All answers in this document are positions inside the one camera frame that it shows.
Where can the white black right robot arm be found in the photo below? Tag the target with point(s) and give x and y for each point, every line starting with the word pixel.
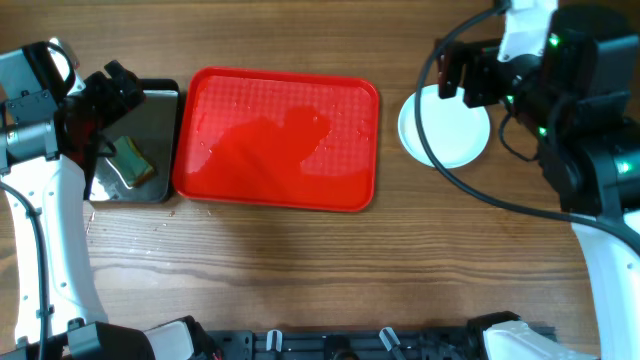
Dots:
pixel 564 72

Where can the black water tray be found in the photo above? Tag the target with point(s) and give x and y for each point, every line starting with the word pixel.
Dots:
pixel 152 126

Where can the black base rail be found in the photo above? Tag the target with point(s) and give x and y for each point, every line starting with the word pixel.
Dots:
pixel 446 343

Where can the green yellow sponge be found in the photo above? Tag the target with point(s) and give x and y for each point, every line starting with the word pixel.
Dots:
pixel 130 164

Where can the white plate with sauce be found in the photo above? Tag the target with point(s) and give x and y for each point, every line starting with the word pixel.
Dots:
pixel 456 133

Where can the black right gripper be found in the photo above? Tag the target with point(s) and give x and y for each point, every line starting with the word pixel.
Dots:
pixel 472 54

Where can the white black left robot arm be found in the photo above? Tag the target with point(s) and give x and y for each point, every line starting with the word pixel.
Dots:
pixel 52 124

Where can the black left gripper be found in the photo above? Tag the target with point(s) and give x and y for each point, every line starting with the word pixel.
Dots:
pixel 101 85

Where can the red plastic tray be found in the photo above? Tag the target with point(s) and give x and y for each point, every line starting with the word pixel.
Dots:
pixel 278 139

